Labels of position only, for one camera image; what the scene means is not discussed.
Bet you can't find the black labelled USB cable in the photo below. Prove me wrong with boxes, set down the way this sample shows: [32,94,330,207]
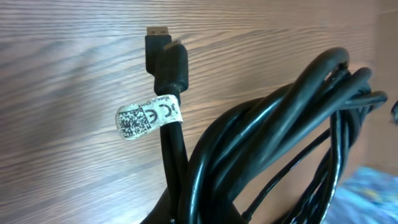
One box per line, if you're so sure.
[114,26,190,224]

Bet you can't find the thin black cable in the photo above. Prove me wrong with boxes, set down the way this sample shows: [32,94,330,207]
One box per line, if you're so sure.
[241,127,335,223]

